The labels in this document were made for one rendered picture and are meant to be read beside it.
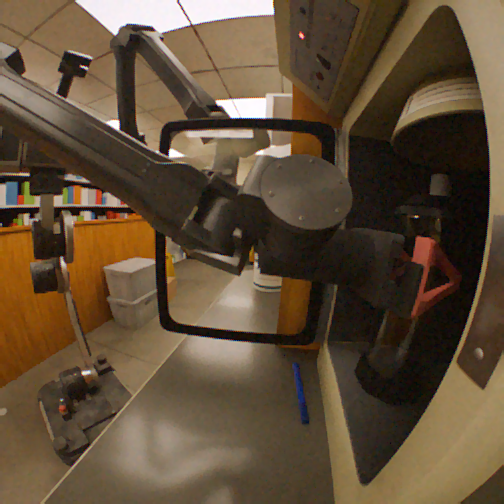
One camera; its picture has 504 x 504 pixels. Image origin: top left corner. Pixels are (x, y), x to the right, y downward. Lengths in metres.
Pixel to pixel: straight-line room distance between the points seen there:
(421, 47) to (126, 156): 0.26
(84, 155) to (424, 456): 0.31
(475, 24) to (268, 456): 0.41
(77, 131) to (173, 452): 0.36
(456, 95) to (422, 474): 0.25
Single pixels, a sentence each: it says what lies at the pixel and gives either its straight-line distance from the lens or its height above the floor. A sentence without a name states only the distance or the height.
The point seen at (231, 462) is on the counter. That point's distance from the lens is 0.31.
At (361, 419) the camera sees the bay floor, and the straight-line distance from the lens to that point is 0.28.
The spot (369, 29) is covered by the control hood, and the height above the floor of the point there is 1.41.
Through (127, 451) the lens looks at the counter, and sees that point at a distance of 0.34.
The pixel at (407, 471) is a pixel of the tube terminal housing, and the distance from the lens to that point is 0.17.
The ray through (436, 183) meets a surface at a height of 1.28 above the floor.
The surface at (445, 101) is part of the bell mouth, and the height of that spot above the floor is 1.33.
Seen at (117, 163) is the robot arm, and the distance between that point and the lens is 0.20.
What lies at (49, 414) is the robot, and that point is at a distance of 1.46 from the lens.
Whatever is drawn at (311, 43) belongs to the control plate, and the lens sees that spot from 0.32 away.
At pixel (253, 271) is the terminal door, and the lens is 0.36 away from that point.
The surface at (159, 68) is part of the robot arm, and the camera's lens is 0.60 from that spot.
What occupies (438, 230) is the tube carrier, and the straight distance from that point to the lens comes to 0.24.
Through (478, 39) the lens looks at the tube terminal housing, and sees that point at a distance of 0.15.
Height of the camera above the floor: 1.22
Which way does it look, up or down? 10 degrees down
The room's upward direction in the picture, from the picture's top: 3 degrees clockwise
